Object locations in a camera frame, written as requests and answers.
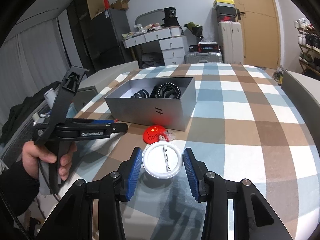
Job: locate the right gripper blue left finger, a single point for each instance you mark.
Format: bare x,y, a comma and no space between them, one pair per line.
135,163

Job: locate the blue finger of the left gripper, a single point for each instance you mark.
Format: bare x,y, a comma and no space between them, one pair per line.
90,121
92,131

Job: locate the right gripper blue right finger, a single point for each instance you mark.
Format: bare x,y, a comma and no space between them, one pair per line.
190,171

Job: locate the white round pin badge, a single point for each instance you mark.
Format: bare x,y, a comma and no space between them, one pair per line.
162,160

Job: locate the small red fringed brooch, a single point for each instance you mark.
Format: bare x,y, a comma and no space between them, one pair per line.
166,136

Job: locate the black claw hair clip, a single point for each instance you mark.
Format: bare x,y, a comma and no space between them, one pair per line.
154,92

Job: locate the left hand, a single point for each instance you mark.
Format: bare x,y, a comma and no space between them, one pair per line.
31,154

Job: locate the grey bedside cabinet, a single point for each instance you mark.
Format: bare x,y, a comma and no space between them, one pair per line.
84,96

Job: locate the red flag pin badge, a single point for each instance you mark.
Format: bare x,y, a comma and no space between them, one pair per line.
152,133

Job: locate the grey bed footboard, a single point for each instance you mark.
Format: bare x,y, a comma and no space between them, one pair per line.
102,78

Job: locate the grey curtain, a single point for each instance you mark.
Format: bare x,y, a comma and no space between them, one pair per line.
30,61

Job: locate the grey cardboard box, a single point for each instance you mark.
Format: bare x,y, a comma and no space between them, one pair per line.
172,109

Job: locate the black refrigerator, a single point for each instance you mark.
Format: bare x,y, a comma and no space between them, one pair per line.
106,43

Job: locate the plaid blanket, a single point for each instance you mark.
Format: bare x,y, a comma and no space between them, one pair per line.
243,126

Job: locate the silver flat suitcase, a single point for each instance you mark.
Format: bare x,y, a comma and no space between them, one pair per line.
209,57

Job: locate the white drawer desk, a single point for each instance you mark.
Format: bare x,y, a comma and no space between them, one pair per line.
166,46

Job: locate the black bag on desk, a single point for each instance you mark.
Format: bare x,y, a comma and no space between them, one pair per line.
170,19

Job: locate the black red box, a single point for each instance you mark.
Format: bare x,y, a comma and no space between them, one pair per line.
208,47

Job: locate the grey bed side panel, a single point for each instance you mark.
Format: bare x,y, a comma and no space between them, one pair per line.
303,91

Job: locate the dark flower bouquet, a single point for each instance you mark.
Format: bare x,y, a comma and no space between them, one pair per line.
196,29

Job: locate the upright beige suitcase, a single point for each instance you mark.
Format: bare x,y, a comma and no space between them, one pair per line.
230,40

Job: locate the stacked shoe boxes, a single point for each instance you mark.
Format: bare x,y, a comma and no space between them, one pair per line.
225,10

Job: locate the shoe rack with shoes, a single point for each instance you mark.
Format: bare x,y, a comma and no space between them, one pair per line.
308,42

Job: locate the wooden door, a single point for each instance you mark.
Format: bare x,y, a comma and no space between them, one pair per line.
260,32

